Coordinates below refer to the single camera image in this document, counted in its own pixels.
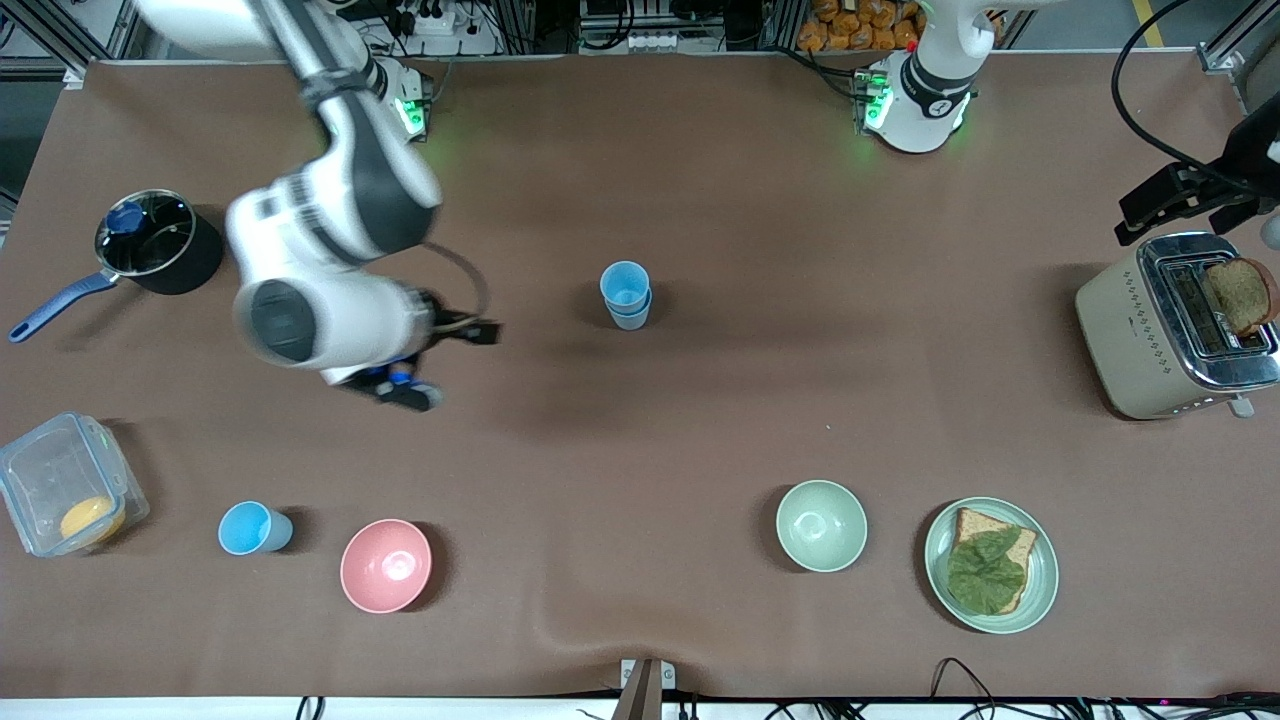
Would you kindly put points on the beige chrome toaster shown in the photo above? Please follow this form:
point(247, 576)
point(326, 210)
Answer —
point(1120, 340)

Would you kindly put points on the brown table cloth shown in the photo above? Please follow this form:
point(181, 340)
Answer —
point(640, 450)

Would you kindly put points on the pale green plate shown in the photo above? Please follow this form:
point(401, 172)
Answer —
point(1045, 570)

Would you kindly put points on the green lettuce leaf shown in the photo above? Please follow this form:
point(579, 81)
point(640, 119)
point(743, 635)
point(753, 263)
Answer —
point(985, 575)

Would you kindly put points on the blue plastic cup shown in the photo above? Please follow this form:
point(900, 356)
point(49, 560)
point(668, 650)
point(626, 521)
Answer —
point(247, 528)
point(625, 285)

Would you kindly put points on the aluminium frame profile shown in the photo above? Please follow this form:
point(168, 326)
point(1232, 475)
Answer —
point(1225, 55)

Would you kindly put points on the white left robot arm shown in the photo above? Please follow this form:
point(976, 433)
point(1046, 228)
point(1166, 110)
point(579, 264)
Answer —
point(925, 110)

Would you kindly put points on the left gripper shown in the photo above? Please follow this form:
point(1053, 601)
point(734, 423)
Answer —
point(1237, 160)

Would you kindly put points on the glass lid blue knob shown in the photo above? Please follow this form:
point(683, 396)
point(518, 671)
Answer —
point(160, 240)

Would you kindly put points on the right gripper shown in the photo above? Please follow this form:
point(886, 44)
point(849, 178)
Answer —
point(438, 322)

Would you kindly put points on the orange fruit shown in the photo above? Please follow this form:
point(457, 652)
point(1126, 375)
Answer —
point(88, 518)

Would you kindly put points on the blue cup with paper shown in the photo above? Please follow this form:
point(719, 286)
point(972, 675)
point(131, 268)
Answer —
point(630, 320)

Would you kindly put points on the dark toast slice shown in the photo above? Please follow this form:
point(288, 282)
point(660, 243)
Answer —
point(1240, 295)

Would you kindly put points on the pale green bowl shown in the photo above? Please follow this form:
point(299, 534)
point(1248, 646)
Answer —
point(821, 526)

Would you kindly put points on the clear plastic container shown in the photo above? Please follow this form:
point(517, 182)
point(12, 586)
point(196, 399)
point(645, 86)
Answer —
point(50, 470)

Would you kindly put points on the small white power strip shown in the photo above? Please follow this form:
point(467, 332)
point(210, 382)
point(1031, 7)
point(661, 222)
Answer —
point(655, 42)

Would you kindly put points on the brown bread slice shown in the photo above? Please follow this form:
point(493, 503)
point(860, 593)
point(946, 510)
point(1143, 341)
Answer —
point(975, 522)

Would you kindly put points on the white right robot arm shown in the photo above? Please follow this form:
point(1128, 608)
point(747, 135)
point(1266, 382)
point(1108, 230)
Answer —
point(340, 200)

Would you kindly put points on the bag of orange buns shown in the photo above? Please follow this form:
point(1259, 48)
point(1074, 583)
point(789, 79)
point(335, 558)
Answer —
point(850, 25)

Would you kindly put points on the pink bowl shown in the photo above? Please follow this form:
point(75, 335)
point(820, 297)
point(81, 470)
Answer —
point(385, 565)

